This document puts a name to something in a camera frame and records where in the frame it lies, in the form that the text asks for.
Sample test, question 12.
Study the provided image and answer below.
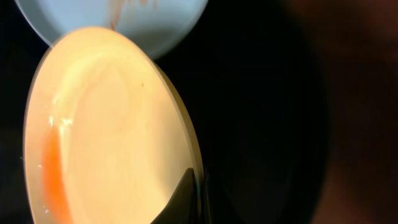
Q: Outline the yellow plate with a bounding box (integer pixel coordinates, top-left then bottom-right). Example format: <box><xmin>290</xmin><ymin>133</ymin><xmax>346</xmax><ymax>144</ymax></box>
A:
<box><xmin>24</xmin><ymin>27</ymin><xmax>203</xmax><ymax>223</ymax></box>

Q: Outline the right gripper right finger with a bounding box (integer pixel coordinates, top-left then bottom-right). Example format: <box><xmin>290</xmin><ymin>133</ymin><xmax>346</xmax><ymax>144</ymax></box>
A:
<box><xmin>201</xmin><ymin>174</ymin><xmax>213</xmax><ymax>224</ymax></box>

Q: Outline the light blue plate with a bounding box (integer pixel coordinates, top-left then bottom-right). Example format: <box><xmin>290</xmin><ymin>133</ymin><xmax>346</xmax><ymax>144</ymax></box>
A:
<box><xmin>16</xmin><ymin>0</ymin><xmax>208</xmax><ymax>60</ymax></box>

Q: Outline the round black serving tray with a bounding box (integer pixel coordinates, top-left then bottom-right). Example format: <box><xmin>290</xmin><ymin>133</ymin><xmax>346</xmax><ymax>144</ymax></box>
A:
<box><xmin>1</xmin><ymin>1</ymin><xmax>327</xmax><ymax>223</ymax></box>

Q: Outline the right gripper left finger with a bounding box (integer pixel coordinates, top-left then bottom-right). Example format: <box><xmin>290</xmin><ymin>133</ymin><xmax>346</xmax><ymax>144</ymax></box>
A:
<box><xmin>151</xmin><ymin>168</ymin><xmax>198</xmax><ymax>224</ymax></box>

